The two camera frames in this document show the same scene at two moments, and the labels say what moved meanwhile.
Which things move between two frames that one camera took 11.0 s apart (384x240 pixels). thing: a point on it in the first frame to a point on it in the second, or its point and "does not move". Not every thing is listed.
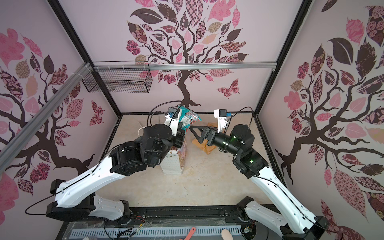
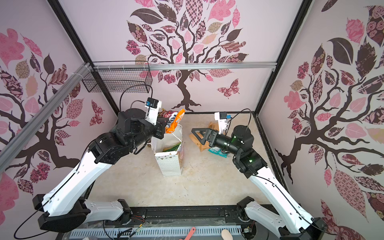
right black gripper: (209, 134) does not move
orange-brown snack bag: (203, 145) does not move
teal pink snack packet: (187, 117) to (217, 150)
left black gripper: (180, 135) to (160, 125)
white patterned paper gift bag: (173, 162) does not move
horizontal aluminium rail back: (182, 66) does not move
